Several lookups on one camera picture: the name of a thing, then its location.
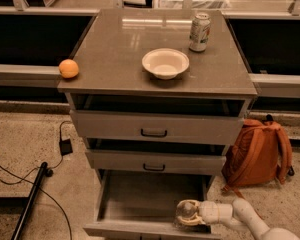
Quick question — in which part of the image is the black power adapter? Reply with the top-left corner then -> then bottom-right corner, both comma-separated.
59,139 -> 73,156

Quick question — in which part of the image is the black floor cable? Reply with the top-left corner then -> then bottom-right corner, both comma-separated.
0,120 -> 74,240

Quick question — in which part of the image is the black pole on floor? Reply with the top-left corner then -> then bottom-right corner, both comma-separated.
11,162 -> 48,240

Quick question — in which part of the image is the clear plastic water bottle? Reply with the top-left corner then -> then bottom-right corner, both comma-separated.
175,205 -> 198,228

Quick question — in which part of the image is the orange backpack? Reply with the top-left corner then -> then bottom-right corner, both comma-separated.
222,114 -> 294,197

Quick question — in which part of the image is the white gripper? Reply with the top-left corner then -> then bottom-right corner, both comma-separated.
177,199 -> 220,226

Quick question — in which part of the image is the orange fruit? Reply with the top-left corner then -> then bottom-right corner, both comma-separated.
59,59 -> 79,79

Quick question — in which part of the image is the middle grey drawer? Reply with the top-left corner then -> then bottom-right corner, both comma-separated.
86,150 -> 225,175

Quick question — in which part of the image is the grey drawer cabinet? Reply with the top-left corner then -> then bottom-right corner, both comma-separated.
57,7 -> 259,240

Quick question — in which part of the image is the top grey drawer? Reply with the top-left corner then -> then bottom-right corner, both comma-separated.
70,110 -> 243,145

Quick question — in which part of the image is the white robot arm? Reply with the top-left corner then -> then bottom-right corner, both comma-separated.
176,198 -> 300,240

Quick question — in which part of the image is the white paper bowl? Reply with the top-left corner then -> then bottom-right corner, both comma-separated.
142,48 -> 189,80

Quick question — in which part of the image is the bottom grey open drawer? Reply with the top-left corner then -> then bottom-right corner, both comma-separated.
84,171 -> 221,240

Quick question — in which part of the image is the green white soda can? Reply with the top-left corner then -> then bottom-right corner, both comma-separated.
189,13 -> 211,52

